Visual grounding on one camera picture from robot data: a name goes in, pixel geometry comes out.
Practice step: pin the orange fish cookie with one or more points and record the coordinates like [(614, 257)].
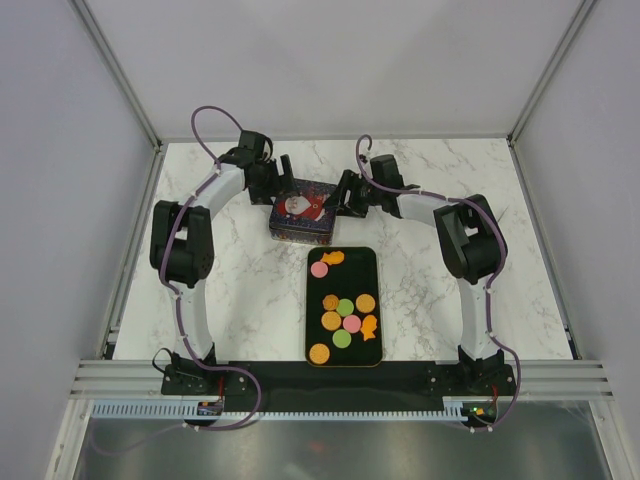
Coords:
[(369, 326), (333, 258)]

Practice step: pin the green sandwich cookie upper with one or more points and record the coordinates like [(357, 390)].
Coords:
[(345, 308)]

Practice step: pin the aluminium frame left post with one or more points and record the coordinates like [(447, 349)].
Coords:
[(101, 44)]

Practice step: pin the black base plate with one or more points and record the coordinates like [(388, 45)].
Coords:
[(390, 385)]

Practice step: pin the orange dotted biscuit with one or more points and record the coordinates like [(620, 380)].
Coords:
[(365, 303), (331, 320), (319, 354)]

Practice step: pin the pink sandwich cookie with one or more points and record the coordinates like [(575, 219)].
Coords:
[(352, 324), (319, 269)]

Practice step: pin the aluminium front rail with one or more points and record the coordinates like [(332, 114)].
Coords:
[(541, 380)]

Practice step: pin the green sandwich cookie lower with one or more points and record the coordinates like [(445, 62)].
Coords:
[(341, 338)]

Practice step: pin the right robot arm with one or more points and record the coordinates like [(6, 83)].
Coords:
[(472, 245)]

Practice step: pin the orange swirl cookie left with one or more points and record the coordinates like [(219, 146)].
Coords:
[(330, 302)]

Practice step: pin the black rectangular tray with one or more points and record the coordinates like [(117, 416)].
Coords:
[(357, 275)]

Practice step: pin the orange dotted biscuit bottom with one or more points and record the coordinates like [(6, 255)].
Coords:
[(319, 354)]

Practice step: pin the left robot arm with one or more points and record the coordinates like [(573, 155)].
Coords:
[(182, 246)]

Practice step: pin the orange dotted biscuit middle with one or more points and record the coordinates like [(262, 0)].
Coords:
[(331, 320)]

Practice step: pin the pink sandwich cookie top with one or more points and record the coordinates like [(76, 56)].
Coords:
[(319, 269)]

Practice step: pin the aluminium frame post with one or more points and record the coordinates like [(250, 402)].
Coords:
[(570, 35), (101, 44)]

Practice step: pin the pink sandwich cookie lower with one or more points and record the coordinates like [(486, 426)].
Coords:
[(352, 324)]

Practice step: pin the green sandwich cookie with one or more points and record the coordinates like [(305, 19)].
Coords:
[(345, 308), (341, 338)]

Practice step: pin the square cookie tin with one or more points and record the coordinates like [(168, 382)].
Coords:
[(304, 234)]

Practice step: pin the orange dotted biscuit right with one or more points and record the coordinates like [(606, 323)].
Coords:
[(365, 303)]

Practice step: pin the gold tin lid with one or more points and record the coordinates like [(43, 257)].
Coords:
[(307, 208)]

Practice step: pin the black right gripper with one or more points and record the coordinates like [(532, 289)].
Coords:
[(348, 181)]

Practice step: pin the aluminium frame right post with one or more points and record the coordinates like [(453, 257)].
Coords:
[(570, 35)]

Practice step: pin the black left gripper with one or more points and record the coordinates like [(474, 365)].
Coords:
[(282, 184)]

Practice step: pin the orange fish cookie lower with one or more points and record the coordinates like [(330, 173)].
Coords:
[(369, 326)]

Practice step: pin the orange fish cookie top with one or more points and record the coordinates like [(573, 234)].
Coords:
[(333, 258)]

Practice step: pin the white slotted cable duct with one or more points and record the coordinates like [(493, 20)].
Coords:
[(192, 410)]

